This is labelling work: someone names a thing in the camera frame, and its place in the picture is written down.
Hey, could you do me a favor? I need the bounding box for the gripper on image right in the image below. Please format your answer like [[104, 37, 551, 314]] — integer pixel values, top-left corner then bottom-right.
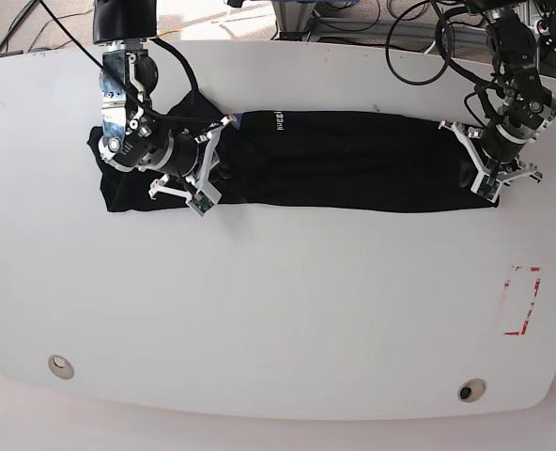
[[439, 120, 542, 187]]

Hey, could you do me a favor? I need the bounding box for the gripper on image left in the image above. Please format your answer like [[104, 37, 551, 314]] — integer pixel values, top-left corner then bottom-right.
[[147, 115, 237, 200]]

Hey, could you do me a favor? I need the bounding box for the black t-shirt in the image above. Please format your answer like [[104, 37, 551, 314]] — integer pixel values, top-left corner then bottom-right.
[[87, 91, 501, 213]]

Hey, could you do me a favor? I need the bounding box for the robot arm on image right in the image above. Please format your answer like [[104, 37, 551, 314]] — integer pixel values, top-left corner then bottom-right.
[[435, 1, 556, 202]]

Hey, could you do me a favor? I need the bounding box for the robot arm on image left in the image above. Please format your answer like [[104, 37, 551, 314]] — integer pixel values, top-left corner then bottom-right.
[[93, 1, 235, 214]]

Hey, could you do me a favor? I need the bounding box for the red tape rectangle marking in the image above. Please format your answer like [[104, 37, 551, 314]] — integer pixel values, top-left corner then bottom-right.
[[498, 266, 541, 336]]

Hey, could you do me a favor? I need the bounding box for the table grommet hole right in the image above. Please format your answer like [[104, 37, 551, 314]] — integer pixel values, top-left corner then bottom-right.
[[457, 379, 487, 403]]

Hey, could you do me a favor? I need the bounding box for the white table grommet left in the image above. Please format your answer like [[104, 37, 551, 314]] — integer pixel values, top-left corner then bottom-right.
[[48, 355, 74, 381]]

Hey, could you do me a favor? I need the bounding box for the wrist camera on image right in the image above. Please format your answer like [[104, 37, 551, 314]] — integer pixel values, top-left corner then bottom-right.
[[471, 172, 502, 203]]

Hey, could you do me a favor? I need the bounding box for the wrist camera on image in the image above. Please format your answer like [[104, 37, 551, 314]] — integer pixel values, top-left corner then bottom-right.
[[471, 172, 502, 203], [186, 186, 222, 217]]

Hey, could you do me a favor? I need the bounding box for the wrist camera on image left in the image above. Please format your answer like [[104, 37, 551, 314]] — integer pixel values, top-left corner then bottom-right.
[[186, 186, 222, 217]]

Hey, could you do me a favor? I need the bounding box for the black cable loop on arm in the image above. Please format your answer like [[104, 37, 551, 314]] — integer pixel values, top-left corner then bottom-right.
[[384, 0, 495, 90]]

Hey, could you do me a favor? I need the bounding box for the aluminium frame rail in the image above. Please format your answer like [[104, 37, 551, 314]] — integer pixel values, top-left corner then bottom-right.
[[272, 0, 542, 74]]

